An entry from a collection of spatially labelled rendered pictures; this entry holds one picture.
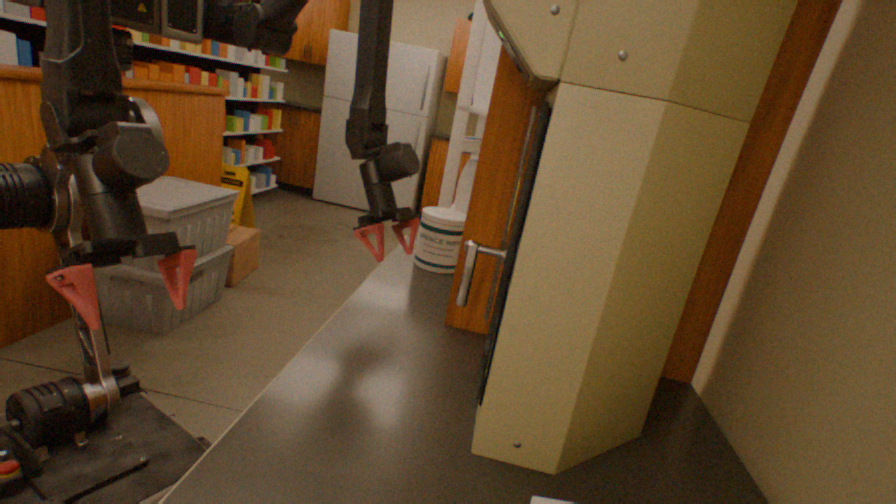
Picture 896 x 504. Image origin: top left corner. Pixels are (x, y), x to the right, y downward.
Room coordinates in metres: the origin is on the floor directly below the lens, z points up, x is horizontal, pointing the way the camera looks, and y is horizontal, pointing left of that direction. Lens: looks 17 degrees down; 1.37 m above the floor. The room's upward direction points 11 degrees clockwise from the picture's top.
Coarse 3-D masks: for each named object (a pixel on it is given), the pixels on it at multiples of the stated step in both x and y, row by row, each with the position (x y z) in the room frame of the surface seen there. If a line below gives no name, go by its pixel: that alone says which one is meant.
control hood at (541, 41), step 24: (504, 0) 0.58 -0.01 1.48; (528, 0) 0.58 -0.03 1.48; (552, 0) 0.57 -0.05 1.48; (576, 0) 0.57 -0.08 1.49; (504, 24) 0.58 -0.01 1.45; (528, 24) 0.58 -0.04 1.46; (552, 24) 0.57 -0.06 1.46; (528, 48) 0.57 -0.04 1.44; (552, 48) 0.57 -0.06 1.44; (528, 72) 0.66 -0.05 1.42; (552, 72) 0.57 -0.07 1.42
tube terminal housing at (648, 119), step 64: (640, 0) 0.57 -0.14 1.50; (704, 0) 0.57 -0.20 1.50; (768, 0) 0.65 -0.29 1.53; (576, 64) 0.57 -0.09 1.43; (640, 64) 0.57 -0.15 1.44; (704, 64) 0.59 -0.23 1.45; (768, 64) 0.68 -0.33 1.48; (576, 128) 0.57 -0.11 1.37; (640, 128) 0.56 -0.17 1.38; (704, 128) 0.62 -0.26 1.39; (576, 192) 0.57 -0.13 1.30; (640, 192) 0.57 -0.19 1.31; (704, 192) 0.66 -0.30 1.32; (576, 256) 0.57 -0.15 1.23; (640, 256) 0.59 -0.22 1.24; (512, 320) 0.57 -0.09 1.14; (576, 320) 0.56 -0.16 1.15; (640, 320) 0.62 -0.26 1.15; (512, 384) 0.57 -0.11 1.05; (576, 384) 0.56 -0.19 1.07; (640, 384) 0.66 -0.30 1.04; (512, 448) 0.57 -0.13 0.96; (576, 448) 0.58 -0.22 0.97
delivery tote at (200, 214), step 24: (144, 192) 2.42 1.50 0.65; (168, 192) 2.50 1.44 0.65; (192, 192) 2.59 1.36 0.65; (216, 192) 2.68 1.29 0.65; (144, 216) 2.23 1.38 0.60; (168, 216) 2.21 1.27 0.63; (192, 216) 2.41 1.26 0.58; (216, 216) 2.62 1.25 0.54; (192, 240) 2.44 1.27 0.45; (216, 240) 2.66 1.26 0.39; (144, 264) 2.25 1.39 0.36
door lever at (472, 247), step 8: (472, 240) 0.63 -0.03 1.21; (464, 248) 0.62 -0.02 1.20; (472, 248) 0.62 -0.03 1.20; (480, 248) 0.62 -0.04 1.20; (488, 248) 0.62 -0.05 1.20; (496, 248) 0.62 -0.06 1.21; (504, 248) 0.62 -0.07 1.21; (464, 256) 0.63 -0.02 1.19; (472, 256) 0.62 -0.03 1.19; (496, 256) 0.62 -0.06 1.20; (504, 256) 0.61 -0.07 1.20; (464, 264) 0.62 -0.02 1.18; (472, 264) 0.62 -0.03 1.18; (464, 272) 0.62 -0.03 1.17; (472, 272) 0.62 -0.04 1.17; (464, 280) 0.62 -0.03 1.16; (464, 288) 0.62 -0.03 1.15; (456, 296) 0.62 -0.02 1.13; (464, 296) 0.62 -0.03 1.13; (456, 304) 0.62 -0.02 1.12; (464, 304) 0.62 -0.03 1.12
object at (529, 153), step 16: (544, 112) 0.58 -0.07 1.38; (528, 144) 0.74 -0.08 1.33; (528, 160) 0.58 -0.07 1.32; (528, 176) 0.58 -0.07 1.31; (512, 224) 0.60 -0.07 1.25; (512, 240) 0.58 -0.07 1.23; (496, 288) 0.65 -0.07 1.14; (496, 304) 0.58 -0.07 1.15; (496, 320) 0.58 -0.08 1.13; (480, 352) 0.72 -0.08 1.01; (480, 368) 0.58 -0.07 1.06; (480, 384) 0.58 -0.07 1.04
